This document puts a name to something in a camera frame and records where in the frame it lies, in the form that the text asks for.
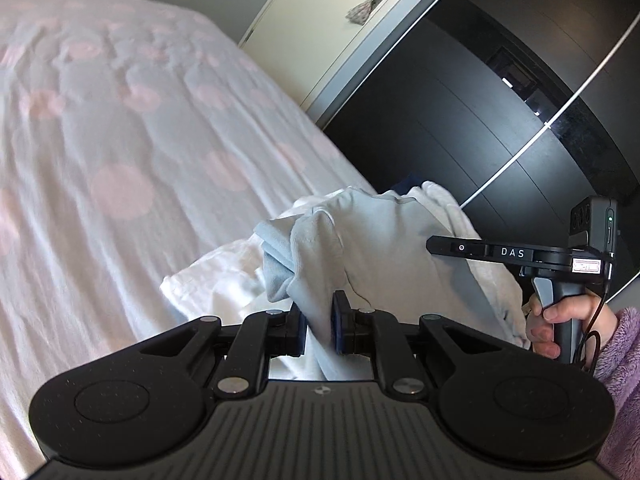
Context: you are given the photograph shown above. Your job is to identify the person's right hand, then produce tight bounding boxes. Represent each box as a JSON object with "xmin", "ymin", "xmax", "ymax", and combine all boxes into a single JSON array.
[{"xmin": 528, "ymin": 293, "xmax": 615, "ymax": 360}]

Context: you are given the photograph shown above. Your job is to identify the light blue long-sleeve shirt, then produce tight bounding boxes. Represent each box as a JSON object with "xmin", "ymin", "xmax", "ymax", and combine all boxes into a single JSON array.
[{"xmin": 252, "ymin": 187, "xmax": 501, "ymax": 381}]

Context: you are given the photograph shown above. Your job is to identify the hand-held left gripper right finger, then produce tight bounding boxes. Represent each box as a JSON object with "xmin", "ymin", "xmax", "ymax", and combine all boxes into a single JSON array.
[{"xmin": 332, "ymin": 290, "xmax": 496, "ymax": 402}]

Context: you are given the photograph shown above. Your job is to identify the dark blue cloth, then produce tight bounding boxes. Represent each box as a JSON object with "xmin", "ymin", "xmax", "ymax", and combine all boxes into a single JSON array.
[{"xmin": 390, "ymin": 174, "xmax": 426, "ymax": 196}]

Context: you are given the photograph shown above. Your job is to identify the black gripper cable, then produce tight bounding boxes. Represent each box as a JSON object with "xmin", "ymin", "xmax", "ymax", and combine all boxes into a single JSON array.
[{"xmin": 575, "ymin": 260, "xmax": 613, "ymax": 376}]

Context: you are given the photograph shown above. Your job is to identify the small patterned pouch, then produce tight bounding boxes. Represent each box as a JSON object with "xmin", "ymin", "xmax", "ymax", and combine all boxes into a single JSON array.
[{"xmin": 345, "ymin": 0, "xmax": 383, "ymax": 25}]

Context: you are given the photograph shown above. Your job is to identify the white folded clothes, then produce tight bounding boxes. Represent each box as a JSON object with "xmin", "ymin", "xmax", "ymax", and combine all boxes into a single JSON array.
[{"xmin": 160, "ymin": 180, "xmax": 533, "ymax": 381}]

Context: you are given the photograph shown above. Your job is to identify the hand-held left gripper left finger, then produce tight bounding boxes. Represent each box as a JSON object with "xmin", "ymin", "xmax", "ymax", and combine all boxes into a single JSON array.
[{"xmin": 140, "ymin": 305, "xmax": 309, "ymax": 402}]

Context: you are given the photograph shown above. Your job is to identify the cream door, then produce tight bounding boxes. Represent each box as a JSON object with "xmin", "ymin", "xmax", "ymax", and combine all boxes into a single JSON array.
[{"xmin": 237, "ymin": 0, "xmax": 441, "ymax": 111}]

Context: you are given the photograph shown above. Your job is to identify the polka dot bed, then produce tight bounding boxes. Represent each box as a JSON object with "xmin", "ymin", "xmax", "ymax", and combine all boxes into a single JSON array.
[{"xmin": 0, "ymin": 0, "xmax": 381, "ymax": 480}]

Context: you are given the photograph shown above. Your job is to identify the black wardrobe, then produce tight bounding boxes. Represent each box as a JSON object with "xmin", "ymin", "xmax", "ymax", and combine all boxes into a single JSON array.
[{"xmin": 315, "ymin": 0, "xmax": 640, "ymax": 301}]

